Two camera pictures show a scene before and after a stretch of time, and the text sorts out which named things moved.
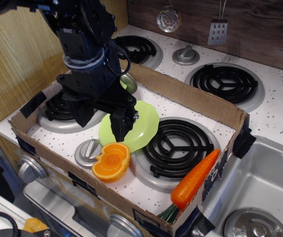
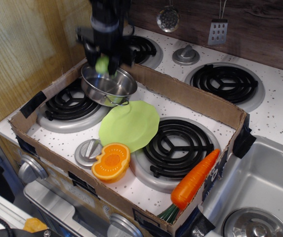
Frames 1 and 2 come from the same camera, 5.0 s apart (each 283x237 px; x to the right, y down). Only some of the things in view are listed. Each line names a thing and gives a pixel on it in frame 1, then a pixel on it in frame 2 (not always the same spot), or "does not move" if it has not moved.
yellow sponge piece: (32, 224) does not move
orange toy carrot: (188, 185) does not move
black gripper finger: (83, 113) -> (92, 52)
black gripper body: (101, 88) -> (110, 41)
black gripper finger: (121, 122) -> (113, 64)
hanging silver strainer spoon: (169, 18) does not move
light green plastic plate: (144, 129) does not move
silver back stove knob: (186, 56) does not move
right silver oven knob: (120, 226) does not move
